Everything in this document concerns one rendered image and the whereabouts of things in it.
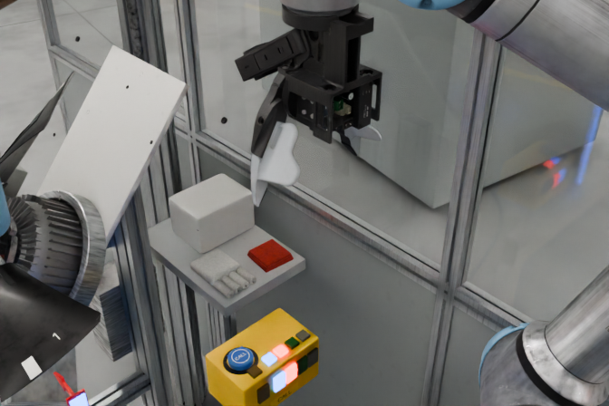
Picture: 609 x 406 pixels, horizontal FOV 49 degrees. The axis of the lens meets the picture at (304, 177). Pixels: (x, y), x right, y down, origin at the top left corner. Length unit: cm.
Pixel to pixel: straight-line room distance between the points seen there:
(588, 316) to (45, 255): 87
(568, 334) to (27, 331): 72
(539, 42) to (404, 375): 122
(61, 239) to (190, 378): 115
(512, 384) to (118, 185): 79
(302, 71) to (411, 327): 94
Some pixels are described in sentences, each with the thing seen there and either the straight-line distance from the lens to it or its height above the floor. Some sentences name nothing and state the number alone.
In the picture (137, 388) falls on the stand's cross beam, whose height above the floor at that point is 57.
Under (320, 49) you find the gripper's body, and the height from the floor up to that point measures 164.
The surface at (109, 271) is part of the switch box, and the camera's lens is 166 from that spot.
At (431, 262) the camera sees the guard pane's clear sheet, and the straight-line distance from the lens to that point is 137.
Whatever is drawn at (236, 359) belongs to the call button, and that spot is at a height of 108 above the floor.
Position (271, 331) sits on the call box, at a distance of 113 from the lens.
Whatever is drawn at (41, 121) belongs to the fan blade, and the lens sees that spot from 103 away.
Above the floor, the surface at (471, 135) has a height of 133.
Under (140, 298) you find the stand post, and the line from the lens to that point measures 155.
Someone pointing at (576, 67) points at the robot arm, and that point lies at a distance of 48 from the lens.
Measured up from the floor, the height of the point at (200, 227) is 94.
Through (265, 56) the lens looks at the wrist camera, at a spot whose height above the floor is 162.
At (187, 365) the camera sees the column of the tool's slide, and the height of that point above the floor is 20.
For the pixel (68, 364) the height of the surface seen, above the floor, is 97.
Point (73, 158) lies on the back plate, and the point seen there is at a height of 118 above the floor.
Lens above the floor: 188
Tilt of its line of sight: 33 degrees down
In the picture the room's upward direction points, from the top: straight up
